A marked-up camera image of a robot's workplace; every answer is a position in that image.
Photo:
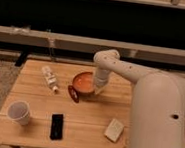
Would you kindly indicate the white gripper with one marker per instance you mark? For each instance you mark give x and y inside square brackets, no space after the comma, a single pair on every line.
[101,77]

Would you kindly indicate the orange ceramic bowl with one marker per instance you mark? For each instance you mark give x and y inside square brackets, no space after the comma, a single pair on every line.
[83,83]

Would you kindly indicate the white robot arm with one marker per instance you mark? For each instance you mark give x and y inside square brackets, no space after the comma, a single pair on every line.
[157,103]

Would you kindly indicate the clear plastic bottle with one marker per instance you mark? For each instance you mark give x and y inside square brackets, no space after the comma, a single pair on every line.
[50,78]

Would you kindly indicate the wooden table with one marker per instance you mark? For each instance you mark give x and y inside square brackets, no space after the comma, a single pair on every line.
[84,122]

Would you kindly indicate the white sponge block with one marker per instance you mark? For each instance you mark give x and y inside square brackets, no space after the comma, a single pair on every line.
[114,130]

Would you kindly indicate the black rectangular device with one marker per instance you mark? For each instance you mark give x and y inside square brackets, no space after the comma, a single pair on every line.
[56,127]

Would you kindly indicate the white paper cup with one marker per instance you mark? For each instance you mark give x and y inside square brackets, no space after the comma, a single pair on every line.
[19,112]

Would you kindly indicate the grey metal rail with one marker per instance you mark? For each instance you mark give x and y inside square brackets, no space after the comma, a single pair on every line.
[84,44]

